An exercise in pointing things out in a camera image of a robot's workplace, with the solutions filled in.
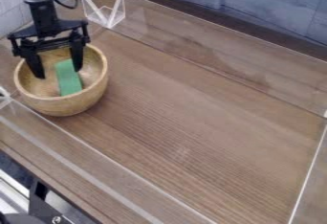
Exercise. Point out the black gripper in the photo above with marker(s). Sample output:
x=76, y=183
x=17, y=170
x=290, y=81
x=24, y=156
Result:
x=32, y=40

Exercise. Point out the green stick block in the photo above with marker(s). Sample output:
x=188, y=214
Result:
x=69, y=79

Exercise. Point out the black table leg bracket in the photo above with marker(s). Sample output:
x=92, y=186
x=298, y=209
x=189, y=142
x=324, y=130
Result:
x=50, y=207

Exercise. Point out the clear acrylic back wall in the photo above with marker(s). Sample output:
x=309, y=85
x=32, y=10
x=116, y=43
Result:
x=278, y=71

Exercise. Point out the clear acrylic corner bracket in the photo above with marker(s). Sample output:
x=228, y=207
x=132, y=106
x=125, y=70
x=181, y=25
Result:
x=105, y=16

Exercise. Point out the clear acrylic front wall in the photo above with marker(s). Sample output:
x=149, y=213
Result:
x=106, y=189

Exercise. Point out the clear acrylic wall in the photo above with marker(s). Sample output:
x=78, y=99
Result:
x=310, y=209
x=278, y=71
x=106, y=189

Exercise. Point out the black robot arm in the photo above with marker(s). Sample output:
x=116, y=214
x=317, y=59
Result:
x=45, y=16

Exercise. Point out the clear acrylic right wall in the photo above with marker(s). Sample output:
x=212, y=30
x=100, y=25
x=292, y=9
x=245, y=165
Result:
x=310, y=209

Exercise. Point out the wooden bowl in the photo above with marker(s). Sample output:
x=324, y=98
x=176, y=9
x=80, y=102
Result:
x=41, y=93

